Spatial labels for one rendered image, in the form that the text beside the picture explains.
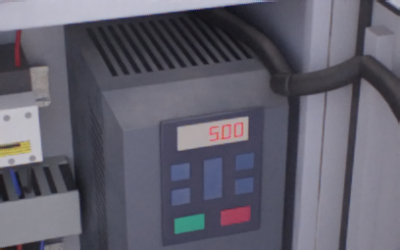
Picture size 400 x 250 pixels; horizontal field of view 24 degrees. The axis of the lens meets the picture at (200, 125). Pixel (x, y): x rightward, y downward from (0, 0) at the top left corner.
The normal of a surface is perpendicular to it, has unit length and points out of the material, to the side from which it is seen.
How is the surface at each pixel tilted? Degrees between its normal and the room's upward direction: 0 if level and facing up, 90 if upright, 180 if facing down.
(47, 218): 90
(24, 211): 90
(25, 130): 90
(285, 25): 90
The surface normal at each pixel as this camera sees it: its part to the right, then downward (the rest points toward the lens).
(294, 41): -0.95, 0.14
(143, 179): 0.30, 0.44
